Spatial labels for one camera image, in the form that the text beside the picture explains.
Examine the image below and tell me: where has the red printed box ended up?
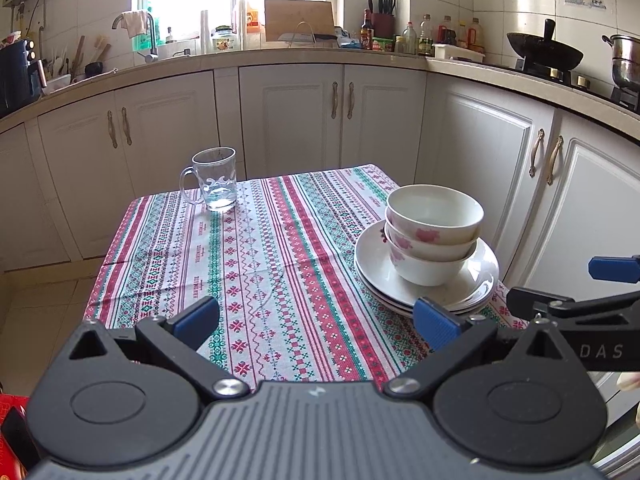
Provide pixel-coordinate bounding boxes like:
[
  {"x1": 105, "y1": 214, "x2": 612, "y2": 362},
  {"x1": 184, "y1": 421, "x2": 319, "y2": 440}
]
[{"x1": 0, "y1": 392, "x2": 31, "y2": 480}]

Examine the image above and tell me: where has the white plate with flower print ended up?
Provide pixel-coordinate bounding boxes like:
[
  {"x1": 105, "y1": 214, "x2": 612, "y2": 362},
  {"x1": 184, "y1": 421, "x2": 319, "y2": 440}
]
[
  {"x1": 354, "y1": 221, "x2": 500, "y2": 306},
  {"x1": 372, "y1": 292, "x2": 493, "y2": 318},
  {"x1": 360, "y1": 280, "x2": 496, "y2": 312}
]

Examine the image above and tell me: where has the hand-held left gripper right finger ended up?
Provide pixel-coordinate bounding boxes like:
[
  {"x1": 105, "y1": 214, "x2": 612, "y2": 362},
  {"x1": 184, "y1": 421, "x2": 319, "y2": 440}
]
[{"x1": 384, "y1": 297, "x2": 576, "y2": 401}]

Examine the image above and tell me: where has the person's right hand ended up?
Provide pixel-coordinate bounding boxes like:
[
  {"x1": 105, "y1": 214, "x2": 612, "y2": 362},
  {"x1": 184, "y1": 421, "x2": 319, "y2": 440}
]
[{"x1": 619, "y1": 372, "x2": 640, "y2": 430}]

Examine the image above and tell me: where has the green dish soap bottle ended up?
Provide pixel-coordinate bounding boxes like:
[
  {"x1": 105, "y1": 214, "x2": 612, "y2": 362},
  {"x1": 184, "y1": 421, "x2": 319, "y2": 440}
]
[{"x1": 137, "y1": 5, "x2": 162, "y2": 53}]

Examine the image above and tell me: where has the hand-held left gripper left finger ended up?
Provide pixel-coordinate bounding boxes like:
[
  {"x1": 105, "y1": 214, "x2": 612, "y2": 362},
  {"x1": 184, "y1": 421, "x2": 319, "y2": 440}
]
[{"x1": 52, "y1": 296, "x2": 251, "y2": 401}]

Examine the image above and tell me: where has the glass jar with lid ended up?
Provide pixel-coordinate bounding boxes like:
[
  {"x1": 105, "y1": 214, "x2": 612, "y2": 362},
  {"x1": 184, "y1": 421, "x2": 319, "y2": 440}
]
[{"x1": 211, "y1": 25, "x2": 243, "y2": 52}]

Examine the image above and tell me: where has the green label oil bottle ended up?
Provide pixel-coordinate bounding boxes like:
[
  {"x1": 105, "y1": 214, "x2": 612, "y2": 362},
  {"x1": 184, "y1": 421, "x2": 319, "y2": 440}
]
[{"x1": 418, "y1": 14, "x2": 434, "y2": 57}]

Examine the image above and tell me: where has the metal wire rack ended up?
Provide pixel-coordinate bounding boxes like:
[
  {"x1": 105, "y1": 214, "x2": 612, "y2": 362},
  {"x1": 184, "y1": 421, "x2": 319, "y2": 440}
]
[{"x1": 277, "y1": 21, "x2": 341, "y2": 46}]

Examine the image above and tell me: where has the white floral bowl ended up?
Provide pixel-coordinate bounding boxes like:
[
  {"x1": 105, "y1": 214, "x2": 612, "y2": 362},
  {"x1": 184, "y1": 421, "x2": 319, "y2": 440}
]
[
  {"x1": 386, "y1": 184, "x2": 485, "y2": 247},
  {"x1": 384, "y1": 220, "x2": 481, "y2": 262},
  {"x1": 382, "y1": 232, "x2": 473, "y2": 287}
]

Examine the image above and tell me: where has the black air fryer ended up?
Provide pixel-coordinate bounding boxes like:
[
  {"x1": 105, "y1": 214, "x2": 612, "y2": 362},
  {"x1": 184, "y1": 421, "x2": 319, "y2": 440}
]
[{"x1": 0, "y1": 39, "x2": 43, "y2": 116}]

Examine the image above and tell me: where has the black gas stove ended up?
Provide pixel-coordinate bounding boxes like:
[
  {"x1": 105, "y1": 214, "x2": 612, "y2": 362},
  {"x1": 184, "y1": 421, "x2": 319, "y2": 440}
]
[{"x1": 515, "y1": 57, "x2": 640, "y2": 111}]

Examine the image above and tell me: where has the utensil drying rack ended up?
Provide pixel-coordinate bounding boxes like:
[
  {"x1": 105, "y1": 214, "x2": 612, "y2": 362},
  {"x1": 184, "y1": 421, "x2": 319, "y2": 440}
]
[{"x1": 45, "y1": 35, "x2": 113, "y2": 91}]

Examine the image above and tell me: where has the black wok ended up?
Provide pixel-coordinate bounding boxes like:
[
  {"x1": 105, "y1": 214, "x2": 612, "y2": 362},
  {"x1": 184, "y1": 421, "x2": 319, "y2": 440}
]
[{"x1": 506, "y1": 18, "x2": 585, "y2": 73}]

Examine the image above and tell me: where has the clear glass mug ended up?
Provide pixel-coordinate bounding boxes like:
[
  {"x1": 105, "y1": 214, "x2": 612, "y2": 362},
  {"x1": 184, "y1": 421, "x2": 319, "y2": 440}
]
[{"x1": 180, "y1": 147, "x2": 238, "y2": 212}]

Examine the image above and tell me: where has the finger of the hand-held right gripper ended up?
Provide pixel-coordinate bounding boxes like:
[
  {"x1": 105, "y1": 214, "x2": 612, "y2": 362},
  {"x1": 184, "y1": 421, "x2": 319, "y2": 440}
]
[
  {"x1": 588, "y1": 255, "x2": 640, "y2": 282},
  {"x1": 506, "y1": 286, "x2": 640, "y2": 323}
]

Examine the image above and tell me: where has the orange sauce bottle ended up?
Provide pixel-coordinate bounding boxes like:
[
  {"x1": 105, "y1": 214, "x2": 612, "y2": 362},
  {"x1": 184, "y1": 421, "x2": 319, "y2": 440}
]
[{"x1": 468, "y1": 17, "x2": 486, "y2": 53}]

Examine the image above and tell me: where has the wooden cutting board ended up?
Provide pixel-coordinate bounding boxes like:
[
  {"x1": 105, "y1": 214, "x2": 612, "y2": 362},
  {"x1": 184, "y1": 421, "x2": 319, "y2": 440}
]
[{"x1": 264, "y1": 0, "x2": 336, "y2": 41}]

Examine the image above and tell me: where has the white plastic tray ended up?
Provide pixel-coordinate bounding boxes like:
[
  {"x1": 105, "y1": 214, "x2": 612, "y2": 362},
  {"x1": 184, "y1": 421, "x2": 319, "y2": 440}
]
[{"x1": 432, "y1": 42, "x2": 487, "y2": 63}]

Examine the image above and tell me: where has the metal kitchen faucet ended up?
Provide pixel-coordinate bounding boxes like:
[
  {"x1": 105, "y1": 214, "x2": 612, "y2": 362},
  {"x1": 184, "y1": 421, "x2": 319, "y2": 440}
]
[{"x1": 111, "y1": 10, "x2": 160, "y2": 63}]

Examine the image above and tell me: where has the dark red knife block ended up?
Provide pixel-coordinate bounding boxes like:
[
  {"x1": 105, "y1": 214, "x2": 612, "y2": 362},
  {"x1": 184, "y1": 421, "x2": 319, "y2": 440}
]
[{"x1": 367, "y1": 0, "x2": 397, "y2": 38}]

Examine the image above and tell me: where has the beige kitchen countertop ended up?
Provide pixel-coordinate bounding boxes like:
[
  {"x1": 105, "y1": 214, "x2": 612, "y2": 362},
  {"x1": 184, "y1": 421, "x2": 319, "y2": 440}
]
[{"x1": 0, "y1": 42, "x2": 640, "y2": 133}]

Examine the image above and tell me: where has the white cloth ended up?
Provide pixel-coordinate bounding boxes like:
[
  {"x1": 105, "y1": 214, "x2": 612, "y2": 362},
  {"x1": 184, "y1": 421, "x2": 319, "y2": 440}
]
[{"x1": 122, "y1": 10, "x2": 149, "y2": 38}]

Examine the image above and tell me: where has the stainless steel pot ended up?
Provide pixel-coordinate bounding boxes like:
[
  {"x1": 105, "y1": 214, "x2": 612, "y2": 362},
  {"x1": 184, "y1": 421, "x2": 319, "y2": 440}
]
[{"x1": 602, "y1": 34, "x2": 640, "y2": 92}]

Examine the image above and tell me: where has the striped patterned tablecloth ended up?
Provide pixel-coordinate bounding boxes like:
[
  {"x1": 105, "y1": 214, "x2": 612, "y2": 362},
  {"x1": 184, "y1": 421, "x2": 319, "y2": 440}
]
[{"x1": 82, "y1": 164, "x2": 531, "y2": 393}]

